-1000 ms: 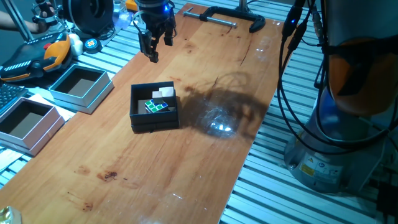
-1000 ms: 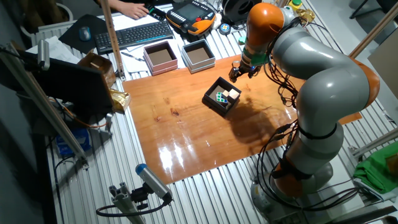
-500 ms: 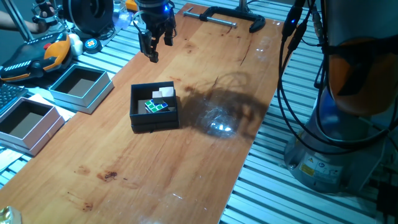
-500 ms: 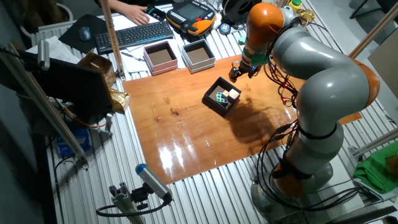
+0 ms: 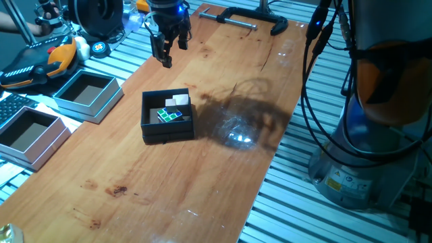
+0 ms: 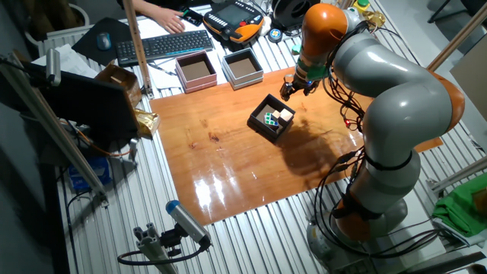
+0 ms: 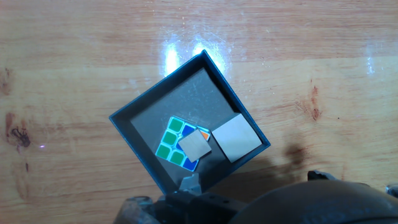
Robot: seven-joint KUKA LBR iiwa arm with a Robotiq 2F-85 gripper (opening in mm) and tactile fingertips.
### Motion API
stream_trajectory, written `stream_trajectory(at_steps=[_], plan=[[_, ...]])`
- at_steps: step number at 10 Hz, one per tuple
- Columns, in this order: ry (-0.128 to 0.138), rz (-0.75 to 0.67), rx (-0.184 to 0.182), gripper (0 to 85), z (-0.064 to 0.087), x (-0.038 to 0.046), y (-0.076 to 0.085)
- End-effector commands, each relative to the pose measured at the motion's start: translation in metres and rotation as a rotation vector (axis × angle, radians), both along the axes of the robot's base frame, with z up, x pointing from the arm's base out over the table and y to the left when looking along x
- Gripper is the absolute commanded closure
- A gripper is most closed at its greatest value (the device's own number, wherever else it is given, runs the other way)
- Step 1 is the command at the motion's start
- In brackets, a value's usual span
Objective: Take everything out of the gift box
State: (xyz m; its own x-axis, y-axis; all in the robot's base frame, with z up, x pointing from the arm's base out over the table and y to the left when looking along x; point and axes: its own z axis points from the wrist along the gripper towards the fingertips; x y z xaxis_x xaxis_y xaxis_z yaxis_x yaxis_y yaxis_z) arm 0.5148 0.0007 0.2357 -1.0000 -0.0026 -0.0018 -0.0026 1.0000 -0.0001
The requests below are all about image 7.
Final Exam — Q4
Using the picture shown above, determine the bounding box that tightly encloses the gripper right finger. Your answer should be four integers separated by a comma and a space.
307, 169, 340, 184

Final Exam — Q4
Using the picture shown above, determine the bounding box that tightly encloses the orange wooden board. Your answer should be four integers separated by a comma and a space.
0, 0, 398, 224

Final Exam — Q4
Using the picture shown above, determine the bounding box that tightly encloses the white-edged Rubik's cube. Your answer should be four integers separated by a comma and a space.
154, 116, 211, 172

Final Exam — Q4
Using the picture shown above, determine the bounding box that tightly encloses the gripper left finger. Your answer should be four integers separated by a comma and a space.
113, 173, 246, 224

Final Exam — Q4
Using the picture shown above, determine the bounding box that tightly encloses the black gift box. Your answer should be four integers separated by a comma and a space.
108, 49, 271, 195

